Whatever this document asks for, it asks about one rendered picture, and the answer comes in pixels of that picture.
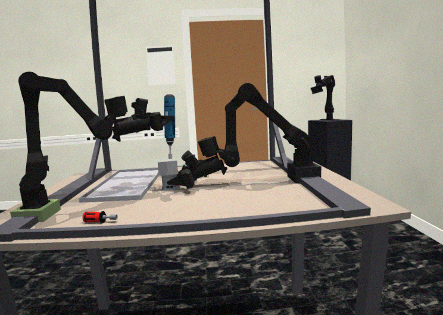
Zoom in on blue cylindrical tool barrel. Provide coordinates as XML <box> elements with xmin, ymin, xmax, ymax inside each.
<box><xmin>164</xmin><ymin>94</ymin><xmax>175</xmax><ymax>159</ymax></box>

